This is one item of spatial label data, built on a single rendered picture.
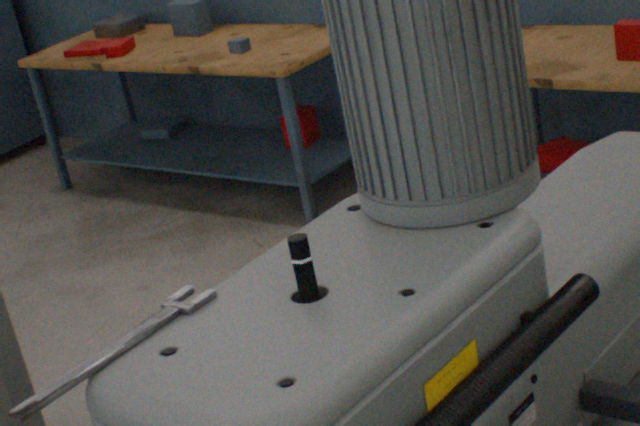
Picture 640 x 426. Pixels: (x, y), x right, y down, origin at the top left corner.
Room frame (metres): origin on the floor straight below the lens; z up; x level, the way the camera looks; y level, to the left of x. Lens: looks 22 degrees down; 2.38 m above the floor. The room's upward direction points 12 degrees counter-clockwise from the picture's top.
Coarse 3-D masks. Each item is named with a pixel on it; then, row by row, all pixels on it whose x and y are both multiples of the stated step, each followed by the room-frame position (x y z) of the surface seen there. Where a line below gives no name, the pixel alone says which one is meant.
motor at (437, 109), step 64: (384, 0) 1.12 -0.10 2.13; (448, 0) 1.11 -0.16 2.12; (512, 0) 1.16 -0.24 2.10; (384, 64) 1.12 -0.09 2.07; (448, 64) 1.11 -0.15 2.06; (512, 64) 1.15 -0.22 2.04; (384, 128) 1.13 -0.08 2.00; (448, 128) 1.11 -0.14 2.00; (512, 128) 1.13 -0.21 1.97; (384, 192) 1.14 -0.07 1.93; (448, 192) 1.11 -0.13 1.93; (512, 192) 1.12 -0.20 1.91
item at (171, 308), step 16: (192, 288) 1.08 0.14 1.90; (160, 304) 1.05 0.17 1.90; (176, 304) 1.04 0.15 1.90; (192, 304) 1.04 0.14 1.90; (144, 320) 1.02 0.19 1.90; (160, 320) 1.02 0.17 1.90; (128, 336) 1.00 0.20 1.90; (144, 336) 1.00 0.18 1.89; (112, 352) 0.97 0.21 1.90; (80, 368) 0.95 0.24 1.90; (96, 368) 0.95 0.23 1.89; (48, 384) 0.93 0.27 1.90; (64, 384) 0.93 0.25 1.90; (32, 400) 0.91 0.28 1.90; (48, 400) 0.91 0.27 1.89; (16, 416) 0.89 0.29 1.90
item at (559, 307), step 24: (576, 288) 1.08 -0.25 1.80; (528, 312) 1.05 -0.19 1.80; (552, 312) 1.04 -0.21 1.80; (576, 312) 1.06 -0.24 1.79; (528, 336) 1.00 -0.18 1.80; (552, 336) 1.02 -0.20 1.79; (504, 360) 0.97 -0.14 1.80; (528, 360) 0.98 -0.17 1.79; (480, 384) 0.94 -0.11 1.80; (504, 384) 0.95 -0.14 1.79; (456, 408) 0.90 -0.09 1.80; (480, 408) 0.92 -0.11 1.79
